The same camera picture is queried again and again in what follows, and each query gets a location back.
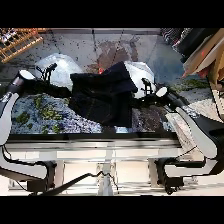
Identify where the dark blue garment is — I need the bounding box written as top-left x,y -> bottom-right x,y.
67,61 -> 139,129

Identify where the wooden rack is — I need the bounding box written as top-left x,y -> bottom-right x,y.
0,28 -> 45,65

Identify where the silver frame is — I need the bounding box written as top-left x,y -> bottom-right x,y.
5,137 -> 202,197

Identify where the black cable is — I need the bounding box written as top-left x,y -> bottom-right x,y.
29,170 -> 118,197

